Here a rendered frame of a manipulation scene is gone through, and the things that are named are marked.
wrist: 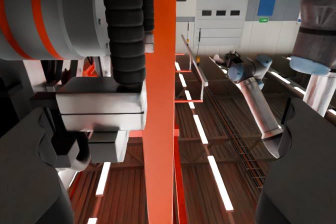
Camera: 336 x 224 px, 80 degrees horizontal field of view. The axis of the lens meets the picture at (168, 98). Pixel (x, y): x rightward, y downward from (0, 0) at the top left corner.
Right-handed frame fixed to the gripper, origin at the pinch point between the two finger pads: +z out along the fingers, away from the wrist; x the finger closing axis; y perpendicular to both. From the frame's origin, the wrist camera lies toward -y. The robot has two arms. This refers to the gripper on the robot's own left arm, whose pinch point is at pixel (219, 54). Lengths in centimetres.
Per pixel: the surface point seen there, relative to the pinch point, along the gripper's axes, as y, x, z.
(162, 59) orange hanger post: 25, 47, -21
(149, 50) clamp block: 46, 58, -41
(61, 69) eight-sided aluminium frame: 40, 81, -31
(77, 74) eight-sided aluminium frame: 39, 78, -34
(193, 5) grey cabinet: -388, -461, 831
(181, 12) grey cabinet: -417, -398, 841
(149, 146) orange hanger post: -17, 60, -33
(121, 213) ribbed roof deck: -713, 158, 133
